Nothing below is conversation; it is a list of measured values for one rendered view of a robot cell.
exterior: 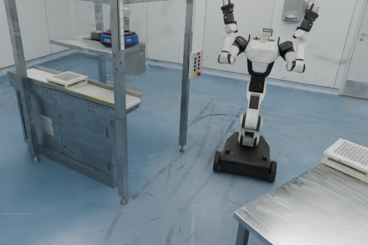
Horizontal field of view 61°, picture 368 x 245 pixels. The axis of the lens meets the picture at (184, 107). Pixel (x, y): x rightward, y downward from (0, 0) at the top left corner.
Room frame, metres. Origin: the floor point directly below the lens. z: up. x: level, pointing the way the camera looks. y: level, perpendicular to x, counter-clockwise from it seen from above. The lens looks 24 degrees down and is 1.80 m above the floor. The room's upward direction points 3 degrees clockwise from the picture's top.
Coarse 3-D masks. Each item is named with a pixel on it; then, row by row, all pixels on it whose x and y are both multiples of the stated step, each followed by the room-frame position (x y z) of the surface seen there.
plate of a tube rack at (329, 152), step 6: (336, 144) 1.56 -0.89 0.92; (330, 150) 1.49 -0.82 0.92; (330, 156) 1.45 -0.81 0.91; (336, 156) 1.43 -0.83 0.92; (342, 156) 1.43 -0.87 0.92; (360, 156) 1.44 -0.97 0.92; (342, 162) 1.40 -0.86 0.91; (348, 162) 1.38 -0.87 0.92; (354, 162) 1.38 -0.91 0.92; (360, 168) 1.34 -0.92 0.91; (366, 168) 1.33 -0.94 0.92
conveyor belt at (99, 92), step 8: (32, 72) 2.81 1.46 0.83; (40, 72) 2.82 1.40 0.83; (48, 72) 2.83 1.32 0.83; (80, 88) 2.46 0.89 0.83; (88, 88) 2.47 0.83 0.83; (96, 88) 2.48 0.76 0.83; (104, 88) 2.49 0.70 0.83; (96, 96) 2.30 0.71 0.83; (104, 96) 2.31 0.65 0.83; (112, 96) 2.32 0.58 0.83; (128, 96) 2.34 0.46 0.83; (128, 104) 2.19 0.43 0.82; (136, 104) 2.27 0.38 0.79
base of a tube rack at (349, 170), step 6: (324, 162) 1.46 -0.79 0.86; (330, 162) 1.44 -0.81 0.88; (336, 162) 1.44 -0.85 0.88; (336, 168) 1.41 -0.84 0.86; (342, 168) 1.39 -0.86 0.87; (348, 168) 1.39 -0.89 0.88; (348, 174) 1.37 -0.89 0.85; (354, 174) 1.35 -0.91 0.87; (360, 174) 1.34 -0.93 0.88; (366, 180) 1.31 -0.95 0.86
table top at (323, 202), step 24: (312, 168) 1.41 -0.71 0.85; (288, 192) 1.20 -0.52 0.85; (312, 192) 1.21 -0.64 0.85; (336, 192) 1.22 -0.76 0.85; (360, 192) 1.23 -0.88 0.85; (240, 216) 1.02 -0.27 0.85; (264, 216) 1.03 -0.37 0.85; (288, 216) 1.04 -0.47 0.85; (312, 216) 1.05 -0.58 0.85; (336, 216) 1.06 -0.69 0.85; (360, 216) 1.06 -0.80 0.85; (264, 240) 0.91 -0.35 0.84; (288, 240) 0.91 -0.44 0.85; (312, 240) 0.91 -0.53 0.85; (336, 240) 0.92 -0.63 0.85; (360, 240) 0.93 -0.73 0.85
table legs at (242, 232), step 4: (240, 224) 1.04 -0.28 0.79; (240, 228) 1.03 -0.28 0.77; (244, 228) 1.02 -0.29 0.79; (240, 232) 1.03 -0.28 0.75; (244, 232) 1.02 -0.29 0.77; (248, 232) 1.03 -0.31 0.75; (240, 236) 1.03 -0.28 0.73; (244, 236) 1.02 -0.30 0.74; (248, 236) 1.04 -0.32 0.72; (236, 240) 1.04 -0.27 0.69; (240, 240) 1.03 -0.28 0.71; (244, 240) 1.02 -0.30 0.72; (236, 244) 1.04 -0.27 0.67; (240, 244) 1.02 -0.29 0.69; (244, 244) 1.02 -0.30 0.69
